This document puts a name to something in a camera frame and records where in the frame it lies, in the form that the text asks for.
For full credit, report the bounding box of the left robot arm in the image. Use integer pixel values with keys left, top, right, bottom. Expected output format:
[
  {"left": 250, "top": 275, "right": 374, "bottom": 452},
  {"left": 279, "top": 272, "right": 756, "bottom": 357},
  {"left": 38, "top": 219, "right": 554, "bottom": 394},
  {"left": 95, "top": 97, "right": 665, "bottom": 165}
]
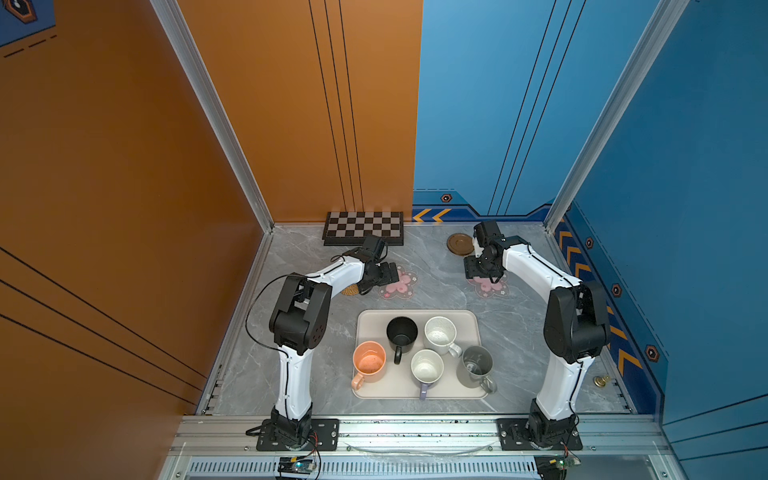
[{"left": 269, "top": 235, "right": 399, "bottom": 448}]

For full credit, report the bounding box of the brown wooden round coaster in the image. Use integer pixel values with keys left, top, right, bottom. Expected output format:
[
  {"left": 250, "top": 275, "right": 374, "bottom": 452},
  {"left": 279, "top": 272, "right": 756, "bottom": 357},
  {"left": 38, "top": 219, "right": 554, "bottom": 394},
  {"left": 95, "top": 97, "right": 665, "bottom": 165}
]
[{"left": 446, "top": 233, "right": 474, "bottom": 257}]

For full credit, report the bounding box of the grey mug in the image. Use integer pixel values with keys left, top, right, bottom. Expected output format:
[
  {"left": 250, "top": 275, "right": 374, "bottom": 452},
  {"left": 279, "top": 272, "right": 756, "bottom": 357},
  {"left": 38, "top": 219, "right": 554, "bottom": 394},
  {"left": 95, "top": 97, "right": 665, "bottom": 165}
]
[{"left": 457, "top": 346, "right": 498, "bottom": 394}]

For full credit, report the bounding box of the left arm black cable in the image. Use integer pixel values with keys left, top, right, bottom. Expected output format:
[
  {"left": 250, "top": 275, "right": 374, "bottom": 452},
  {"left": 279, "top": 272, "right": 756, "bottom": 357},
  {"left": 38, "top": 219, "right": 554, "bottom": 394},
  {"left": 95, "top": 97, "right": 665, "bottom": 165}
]
[{"left": 244, "top": 272, "right": 301, "bottom": 355}]

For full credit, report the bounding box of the left green circuit board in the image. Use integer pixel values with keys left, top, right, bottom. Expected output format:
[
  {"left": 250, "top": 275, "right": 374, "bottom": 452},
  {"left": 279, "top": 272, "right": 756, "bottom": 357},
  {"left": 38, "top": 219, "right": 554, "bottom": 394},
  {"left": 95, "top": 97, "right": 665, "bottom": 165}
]
[{"left": 277, "top": 456, "right": 317, "bottom": 478}]

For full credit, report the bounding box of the woven rattan round coaster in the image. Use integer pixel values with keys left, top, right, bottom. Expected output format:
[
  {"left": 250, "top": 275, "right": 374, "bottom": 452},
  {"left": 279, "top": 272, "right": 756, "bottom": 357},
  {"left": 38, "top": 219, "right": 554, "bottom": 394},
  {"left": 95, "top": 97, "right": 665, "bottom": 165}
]
[{"left": 341, "top": 285, "right": 359, "bottom": 296}]

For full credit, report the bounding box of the black mug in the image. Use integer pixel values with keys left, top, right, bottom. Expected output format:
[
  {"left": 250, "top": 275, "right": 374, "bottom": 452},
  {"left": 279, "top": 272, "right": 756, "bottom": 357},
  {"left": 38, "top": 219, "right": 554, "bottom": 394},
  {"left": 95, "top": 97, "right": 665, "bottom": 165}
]
[{"left": 386, "top": 316, "right": 419, "bottom": 365}]

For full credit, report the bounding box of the orange pink mug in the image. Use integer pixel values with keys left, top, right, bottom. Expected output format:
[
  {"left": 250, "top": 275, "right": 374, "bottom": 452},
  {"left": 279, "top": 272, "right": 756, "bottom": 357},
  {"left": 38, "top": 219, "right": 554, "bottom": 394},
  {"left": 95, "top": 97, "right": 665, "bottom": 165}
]
[{"left": 351, "top": 341, "right": 387, "bottom": 391}]

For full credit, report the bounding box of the black white chessboard box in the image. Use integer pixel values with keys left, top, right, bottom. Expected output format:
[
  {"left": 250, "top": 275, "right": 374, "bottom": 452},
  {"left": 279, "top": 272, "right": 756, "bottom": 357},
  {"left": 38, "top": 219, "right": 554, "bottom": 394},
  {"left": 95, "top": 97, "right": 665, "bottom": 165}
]
[{"left": 322, "top": 211, "right": 404, "bottom": 246}]

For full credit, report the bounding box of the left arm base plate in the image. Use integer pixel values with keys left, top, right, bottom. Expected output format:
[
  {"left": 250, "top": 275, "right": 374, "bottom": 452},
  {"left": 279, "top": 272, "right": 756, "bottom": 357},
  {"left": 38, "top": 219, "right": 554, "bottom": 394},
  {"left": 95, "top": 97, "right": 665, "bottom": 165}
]
[{"left": 256, "top": 418, "right": 340, "bottom": 453}]

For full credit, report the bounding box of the small brass bell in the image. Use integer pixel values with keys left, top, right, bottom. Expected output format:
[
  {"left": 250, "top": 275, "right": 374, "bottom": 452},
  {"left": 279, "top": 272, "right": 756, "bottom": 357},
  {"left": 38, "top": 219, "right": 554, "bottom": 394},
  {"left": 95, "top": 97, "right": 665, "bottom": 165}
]
[{"left": 593, "top": 375, "right": 611, "bottom": 388}]

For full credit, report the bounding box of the beige plastic tray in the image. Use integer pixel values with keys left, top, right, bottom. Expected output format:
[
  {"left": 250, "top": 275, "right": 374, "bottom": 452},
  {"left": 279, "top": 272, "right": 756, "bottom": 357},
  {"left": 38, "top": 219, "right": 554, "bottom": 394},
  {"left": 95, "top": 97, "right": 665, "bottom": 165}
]
[{"left": 354, "top": 309, "right": 487, "bottom": 400}]

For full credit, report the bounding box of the right green circuit board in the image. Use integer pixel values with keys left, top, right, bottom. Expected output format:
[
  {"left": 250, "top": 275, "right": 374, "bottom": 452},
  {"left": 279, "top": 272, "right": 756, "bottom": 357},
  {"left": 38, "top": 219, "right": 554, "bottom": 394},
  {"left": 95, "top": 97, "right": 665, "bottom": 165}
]
[{"left": 534, "top": 456, "right": 582, "bottom": 480}]

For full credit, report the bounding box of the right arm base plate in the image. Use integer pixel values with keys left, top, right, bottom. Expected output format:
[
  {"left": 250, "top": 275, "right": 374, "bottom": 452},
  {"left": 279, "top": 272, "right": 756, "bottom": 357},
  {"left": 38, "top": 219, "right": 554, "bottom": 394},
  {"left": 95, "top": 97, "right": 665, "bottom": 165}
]
[{"left": 496, "top": 417, "right": 583, "bottom": 451}]

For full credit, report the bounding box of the green circuit board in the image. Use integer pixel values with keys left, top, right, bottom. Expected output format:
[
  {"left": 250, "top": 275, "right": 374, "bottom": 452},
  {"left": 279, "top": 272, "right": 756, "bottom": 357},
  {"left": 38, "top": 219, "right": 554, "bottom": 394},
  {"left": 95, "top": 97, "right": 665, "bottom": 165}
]
[
  {"left": 277, "top": 456, "right": 317, "bottom": 478},
  {"left": 534, "top": 456, "right": 582, "bottom": 480}
]

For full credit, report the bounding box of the white mug purple handle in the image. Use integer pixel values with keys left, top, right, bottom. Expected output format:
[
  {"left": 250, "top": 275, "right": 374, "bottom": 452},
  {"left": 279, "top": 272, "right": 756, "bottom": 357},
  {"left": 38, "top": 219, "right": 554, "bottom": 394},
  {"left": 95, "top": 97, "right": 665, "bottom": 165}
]
[{"left": 410, "top": 349, "right": 444, "bottom": 401}]

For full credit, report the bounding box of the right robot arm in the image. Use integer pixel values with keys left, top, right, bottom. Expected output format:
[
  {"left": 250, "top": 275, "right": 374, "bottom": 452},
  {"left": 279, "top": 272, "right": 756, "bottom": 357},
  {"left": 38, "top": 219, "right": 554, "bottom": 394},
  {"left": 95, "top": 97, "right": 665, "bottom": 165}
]
[{"left": 464, "top": 221, "right": 610, "bottom": 449}]

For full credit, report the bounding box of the pink flower coaster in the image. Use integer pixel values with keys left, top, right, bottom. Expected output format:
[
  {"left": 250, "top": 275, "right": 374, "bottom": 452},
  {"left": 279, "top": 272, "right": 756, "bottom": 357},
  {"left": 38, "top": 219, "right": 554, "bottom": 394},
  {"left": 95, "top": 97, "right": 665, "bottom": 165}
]
[
  {"left": 378, "top": 266, "right": 418, "bottom": 300},
  {"left": 467, "top": 277, "right": 508, "bottom": 299}
]

